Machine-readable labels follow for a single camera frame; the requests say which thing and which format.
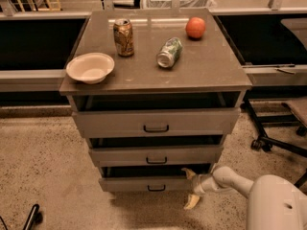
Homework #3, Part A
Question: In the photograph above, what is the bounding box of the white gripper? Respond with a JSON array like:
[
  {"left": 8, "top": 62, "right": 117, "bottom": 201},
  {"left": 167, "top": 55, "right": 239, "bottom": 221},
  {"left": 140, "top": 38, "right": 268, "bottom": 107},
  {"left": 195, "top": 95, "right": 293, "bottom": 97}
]
[{"left": 182, "top": 168, "right": 220, "bottom": 210}]

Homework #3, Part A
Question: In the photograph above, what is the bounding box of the grey bottom drawer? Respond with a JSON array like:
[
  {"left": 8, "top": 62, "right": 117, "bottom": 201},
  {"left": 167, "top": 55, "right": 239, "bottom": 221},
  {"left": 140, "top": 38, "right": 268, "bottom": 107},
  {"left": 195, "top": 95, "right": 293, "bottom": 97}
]
[{"left": 99, "top": 176, "right": 191, "bottom": 192}]

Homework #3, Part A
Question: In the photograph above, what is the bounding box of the grey drawer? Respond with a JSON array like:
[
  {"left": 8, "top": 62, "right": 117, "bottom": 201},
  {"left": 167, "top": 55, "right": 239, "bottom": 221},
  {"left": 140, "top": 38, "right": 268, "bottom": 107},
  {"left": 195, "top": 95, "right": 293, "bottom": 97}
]
[
  {"left": 73, "top": 108, "right": 240, "bottom": 138},
  {"left": 99, "top": 176, "right": 191, "bottom": 192},
  {"left": 89, "top": 145, "right": 224, "bottom": 167}
]

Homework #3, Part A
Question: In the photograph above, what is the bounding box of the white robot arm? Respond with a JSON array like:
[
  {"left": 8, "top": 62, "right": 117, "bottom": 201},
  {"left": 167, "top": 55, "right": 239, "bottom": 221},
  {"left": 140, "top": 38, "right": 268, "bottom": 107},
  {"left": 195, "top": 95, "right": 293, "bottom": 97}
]
[{"left": 182, "top": 166, "right": 307, "bottom": 230}]

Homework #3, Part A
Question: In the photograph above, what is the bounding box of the grey middle drawer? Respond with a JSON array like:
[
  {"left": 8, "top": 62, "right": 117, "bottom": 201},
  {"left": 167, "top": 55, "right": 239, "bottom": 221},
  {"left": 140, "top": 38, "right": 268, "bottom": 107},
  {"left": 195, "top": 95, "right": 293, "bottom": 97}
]
[{"left": 89, "top": 145, "right": 224, "bottom": 167}]

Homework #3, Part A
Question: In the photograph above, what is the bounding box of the grey top drawer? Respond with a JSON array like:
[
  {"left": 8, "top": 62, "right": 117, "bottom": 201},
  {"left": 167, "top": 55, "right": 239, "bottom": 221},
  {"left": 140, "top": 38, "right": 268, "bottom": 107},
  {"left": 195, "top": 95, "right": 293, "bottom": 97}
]
[{"left": 73, "top": 108, "right": 240, "bottom": 138}]

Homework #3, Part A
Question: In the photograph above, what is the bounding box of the grey drawer cabinet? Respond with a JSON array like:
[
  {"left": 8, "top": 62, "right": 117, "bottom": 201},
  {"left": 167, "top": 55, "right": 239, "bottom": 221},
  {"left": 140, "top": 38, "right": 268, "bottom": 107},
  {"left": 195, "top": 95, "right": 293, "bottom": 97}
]
[{"left": 60, "top": 9, "right": 251, "bottom": 179}]

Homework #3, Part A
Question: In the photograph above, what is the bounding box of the black office chair base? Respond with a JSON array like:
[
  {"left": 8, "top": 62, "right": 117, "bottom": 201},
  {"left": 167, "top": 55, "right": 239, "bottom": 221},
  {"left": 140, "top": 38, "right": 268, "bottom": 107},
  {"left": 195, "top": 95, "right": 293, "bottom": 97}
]
[{"left": 241, "top": 96, "right": 307, "bottom": 189}]

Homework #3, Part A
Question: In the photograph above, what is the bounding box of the green lying soda can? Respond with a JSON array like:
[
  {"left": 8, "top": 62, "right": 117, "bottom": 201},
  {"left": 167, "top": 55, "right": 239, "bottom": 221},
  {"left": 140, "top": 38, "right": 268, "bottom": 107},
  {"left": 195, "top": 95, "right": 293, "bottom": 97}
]
[{"left": 156, "top": 37, "right": 183, "bottom": 68}]

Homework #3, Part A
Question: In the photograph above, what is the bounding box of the white bowl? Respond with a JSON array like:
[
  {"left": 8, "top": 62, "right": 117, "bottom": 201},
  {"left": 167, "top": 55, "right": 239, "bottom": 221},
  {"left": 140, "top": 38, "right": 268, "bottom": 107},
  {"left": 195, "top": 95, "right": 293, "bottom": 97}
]
[{"left": 66, "top": 53, "right": 115, "bottom": 84}]

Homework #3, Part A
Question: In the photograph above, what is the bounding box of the orange fruit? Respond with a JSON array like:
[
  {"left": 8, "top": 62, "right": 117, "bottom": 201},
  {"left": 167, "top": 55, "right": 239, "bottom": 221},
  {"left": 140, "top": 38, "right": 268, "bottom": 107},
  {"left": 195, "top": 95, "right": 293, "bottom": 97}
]
[{"left": 185, "top": 17, "right": 205, "bottom": 39}]

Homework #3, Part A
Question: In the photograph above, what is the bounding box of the black chair leg bottom left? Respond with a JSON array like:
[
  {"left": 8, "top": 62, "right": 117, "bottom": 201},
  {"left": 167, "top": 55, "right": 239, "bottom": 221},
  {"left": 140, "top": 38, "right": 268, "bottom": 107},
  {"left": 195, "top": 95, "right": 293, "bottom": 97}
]
[{"left": 23, "top": 204, "right": 43, "bottom": 230}]

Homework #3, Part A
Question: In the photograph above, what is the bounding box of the gold upright soda can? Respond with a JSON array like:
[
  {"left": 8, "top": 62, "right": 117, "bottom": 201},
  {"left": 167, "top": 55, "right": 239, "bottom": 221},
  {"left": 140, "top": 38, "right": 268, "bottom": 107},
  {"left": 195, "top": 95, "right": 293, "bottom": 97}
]
[{"left": 113, "top": 18, "right": 134, "bottom": 57}]

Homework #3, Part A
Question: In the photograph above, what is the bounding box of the white wire basket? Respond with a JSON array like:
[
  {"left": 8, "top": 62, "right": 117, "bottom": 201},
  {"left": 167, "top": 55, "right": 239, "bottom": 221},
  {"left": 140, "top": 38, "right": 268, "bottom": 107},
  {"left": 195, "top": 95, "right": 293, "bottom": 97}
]
[{"left": 140, "top": 0, "right": 216, "bottom": 9}]

